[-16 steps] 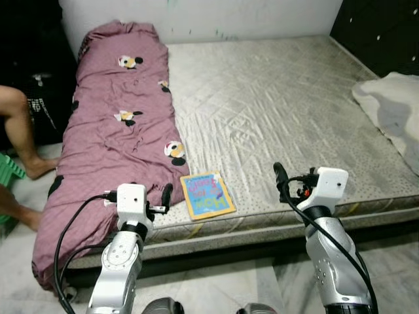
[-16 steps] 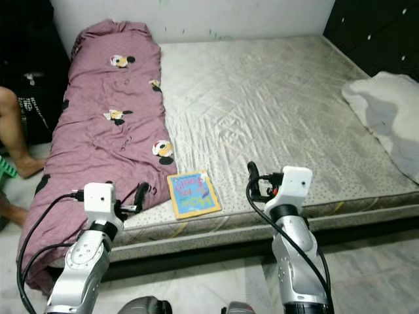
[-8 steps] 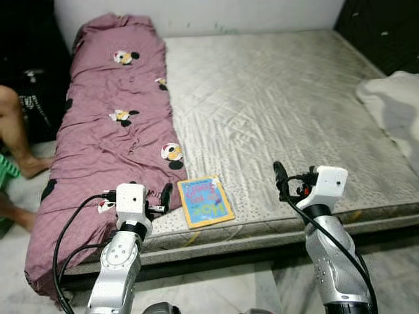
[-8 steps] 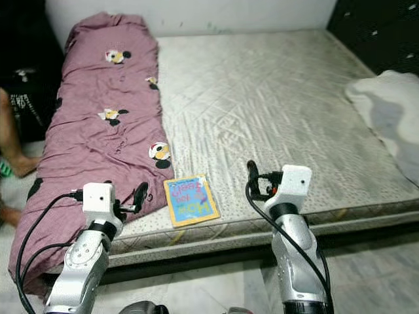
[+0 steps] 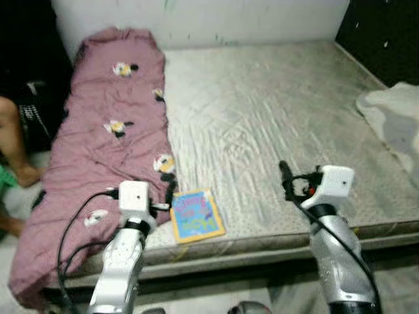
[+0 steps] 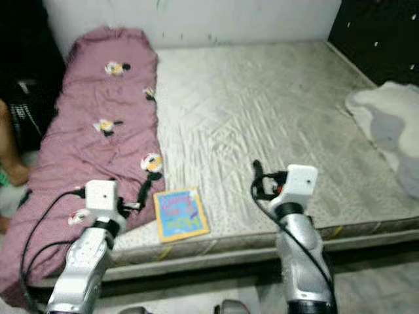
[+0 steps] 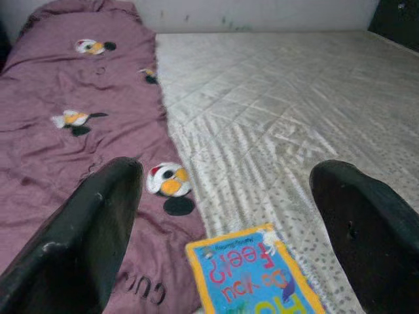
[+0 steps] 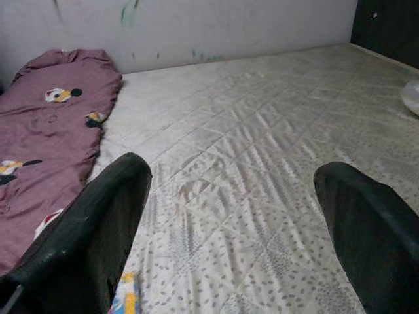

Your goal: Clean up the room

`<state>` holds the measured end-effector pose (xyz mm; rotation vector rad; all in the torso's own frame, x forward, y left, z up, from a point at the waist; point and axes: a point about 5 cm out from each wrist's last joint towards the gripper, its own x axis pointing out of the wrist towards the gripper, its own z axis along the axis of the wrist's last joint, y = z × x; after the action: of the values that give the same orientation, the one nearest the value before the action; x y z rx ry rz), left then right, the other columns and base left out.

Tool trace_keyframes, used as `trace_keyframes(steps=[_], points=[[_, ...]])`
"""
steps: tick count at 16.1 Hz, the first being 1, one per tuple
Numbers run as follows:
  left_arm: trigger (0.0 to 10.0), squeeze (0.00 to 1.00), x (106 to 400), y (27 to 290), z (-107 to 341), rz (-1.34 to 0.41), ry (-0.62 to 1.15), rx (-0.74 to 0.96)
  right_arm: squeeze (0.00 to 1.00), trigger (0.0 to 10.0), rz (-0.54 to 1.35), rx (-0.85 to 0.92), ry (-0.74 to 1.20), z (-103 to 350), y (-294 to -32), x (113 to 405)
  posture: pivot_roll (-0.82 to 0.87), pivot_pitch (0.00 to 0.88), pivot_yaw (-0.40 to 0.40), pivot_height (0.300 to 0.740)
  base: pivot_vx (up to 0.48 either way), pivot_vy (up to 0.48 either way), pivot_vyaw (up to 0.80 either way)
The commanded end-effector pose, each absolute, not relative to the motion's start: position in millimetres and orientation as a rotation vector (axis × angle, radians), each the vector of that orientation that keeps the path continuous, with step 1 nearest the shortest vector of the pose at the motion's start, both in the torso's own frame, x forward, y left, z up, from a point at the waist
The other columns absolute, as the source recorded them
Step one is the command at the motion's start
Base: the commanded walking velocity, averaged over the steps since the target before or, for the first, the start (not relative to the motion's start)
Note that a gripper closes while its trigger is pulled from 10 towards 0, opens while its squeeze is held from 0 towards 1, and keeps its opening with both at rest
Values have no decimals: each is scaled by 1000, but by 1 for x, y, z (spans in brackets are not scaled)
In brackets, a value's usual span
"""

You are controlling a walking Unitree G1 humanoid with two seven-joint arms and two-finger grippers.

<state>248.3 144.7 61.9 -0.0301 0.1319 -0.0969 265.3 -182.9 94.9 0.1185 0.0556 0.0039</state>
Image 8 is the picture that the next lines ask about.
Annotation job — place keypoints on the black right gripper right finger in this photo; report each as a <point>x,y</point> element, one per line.
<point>376,248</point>

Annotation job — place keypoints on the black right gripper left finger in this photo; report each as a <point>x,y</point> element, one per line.
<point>72,255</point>

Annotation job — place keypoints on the yellow-bordered blue children's book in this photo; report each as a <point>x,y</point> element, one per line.
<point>127,294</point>

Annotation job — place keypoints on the white pillow with tree print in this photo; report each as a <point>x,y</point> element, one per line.
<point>413,98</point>

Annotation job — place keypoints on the purple cartoon-print blanket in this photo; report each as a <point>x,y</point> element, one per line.
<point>49,137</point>

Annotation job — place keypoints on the white quilted mattress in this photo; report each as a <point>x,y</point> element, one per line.
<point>245,163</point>

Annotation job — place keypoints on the black tufted headboard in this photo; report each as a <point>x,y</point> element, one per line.
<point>386,29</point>

